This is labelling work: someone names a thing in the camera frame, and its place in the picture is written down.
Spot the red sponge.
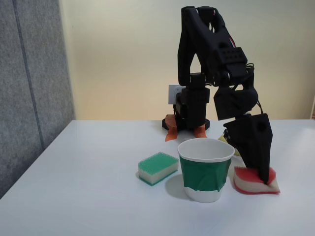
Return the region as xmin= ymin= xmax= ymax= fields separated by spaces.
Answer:
xmin=233 ymin=166 xmax=281 ymax=195

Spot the yellow sponge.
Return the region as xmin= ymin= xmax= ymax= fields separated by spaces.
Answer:
xmin=218 ymin=134 xmax=241 ymax=157

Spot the white paper cup green tape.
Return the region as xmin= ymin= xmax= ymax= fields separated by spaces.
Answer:
xmin=177 ymin=138 xmax=236 ymax=204

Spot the green sponge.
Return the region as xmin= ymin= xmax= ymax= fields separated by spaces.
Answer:
xmin=137 ymin=151 xmax=180 ymax=187

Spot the grey fabric partition panel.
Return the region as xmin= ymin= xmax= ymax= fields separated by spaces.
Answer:
xmin=0 ymin=0 xmax=76 ymax=200

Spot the black cable bundle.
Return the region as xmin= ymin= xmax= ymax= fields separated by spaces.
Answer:
xmin=243 ymin=62 xmax=263 ymax=115

